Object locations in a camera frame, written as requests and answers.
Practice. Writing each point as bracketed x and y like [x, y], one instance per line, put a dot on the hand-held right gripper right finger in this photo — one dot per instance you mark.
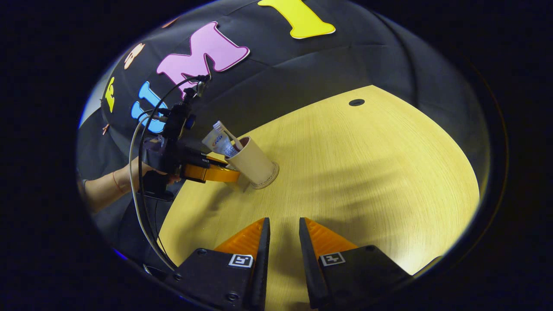
[307, 263]

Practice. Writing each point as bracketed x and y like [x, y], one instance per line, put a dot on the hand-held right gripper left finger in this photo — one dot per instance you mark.
[261, 263]

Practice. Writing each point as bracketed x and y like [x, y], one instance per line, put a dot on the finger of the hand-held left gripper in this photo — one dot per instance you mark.
[211, 174]
[214, 160]

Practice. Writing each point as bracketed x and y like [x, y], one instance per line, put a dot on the white toothpaste tube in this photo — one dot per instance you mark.
[218, 142]

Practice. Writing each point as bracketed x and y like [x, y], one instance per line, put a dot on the white toothbrush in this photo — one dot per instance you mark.
[220, 126]

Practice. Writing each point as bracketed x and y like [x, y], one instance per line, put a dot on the round cork coaster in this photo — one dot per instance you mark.
[275, 172]

